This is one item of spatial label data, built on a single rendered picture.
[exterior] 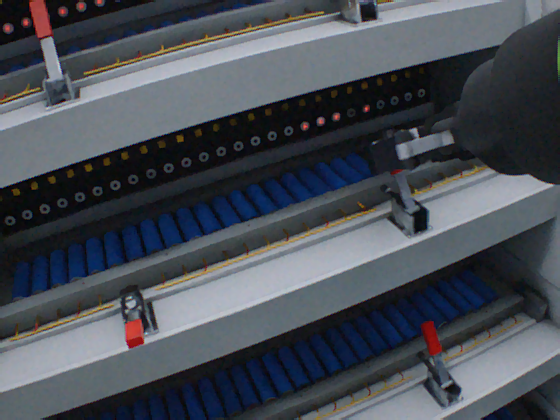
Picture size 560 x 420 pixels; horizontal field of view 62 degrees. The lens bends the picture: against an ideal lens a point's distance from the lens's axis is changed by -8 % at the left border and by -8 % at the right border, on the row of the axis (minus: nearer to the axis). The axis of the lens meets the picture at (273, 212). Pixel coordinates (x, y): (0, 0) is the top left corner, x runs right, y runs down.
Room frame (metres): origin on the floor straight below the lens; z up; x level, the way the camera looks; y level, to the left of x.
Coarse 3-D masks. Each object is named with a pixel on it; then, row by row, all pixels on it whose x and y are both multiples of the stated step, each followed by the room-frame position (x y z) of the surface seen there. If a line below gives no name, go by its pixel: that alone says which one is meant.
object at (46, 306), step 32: (352, 192) 0.49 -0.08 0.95; (416, 192) 0.49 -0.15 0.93; (256, 224) 0.47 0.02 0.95; (288, 224) 0.47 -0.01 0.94; (160, 256) 0.45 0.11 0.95; (192, 256) 0.45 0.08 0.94; (224, 256) 0.46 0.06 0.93; (64, 288) 0.43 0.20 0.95; (96, 288) 0.43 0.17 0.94; (160, 288) 0.43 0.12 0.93; (0, 320) 0.40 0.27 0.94; (32, 320) 0.41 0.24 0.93; (64, 320) 0.41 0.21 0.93
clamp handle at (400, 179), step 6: (396, 174) 0.46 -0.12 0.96; (402, 174) 0.46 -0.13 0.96; (396, 180) 0.46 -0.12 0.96; (402, 180) 0.46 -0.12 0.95; (402, 186) 0.45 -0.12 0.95; (408, 186) 0.45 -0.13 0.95; (402, 192) 0.45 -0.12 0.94; (408, 192) 0.45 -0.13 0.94; (402, 198) 0.45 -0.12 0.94; (408, 198) 0.45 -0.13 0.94; (402, 204) 0.46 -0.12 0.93; (408, 204) 0.45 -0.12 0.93; (414, 204) 0.45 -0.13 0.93
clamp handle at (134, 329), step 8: (128, 304) 0.38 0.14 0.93; (136, 304) 0.39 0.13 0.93; (128, 312) 0.38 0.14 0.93; (136, 312) 0.38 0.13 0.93; (128, 320) 0.36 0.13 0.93; (136, 320) 0.35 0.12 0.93; (128, 328) 0.34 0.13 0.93; (136, 328) 0.34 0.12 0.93; (128, 336) 0.32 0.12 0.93; (136, 336) 0.32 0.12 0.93; (128, 344) 0.32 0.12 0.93; (136, 344) 0.32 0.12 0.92
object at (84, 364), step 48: (288, 144) 0.59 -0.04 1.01; (144, 192) 0.55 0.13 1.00; (480, 192) 0.49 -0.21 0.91; (528, 192) 0.47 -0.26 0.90; (288, 240) 0.47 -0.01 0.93; (336, 240) 0.46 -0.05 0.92; (384, 240) 0.44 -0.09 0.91; (432, 240) 0.44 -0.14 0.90; (480, 240) 0.46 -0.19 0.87; (0, 288) 0.49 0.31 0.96; (144, 288) 0.45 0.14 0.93; (192, 288) 0.43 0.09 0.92; (240, 288) 0.42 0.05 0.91; (288, 288) 0.41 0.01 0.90; (336, 288) 0.42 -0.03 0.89; (384, 288) 0.44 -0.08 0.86; (96, 336) 0.39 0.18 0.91; (192, 336) 0.39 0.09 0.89; (240, 336) 0.40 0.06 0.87; (0, 384) 0.36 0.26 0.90; (48, 384) 0.36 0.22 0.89; (96, 384) 0.37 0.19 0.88
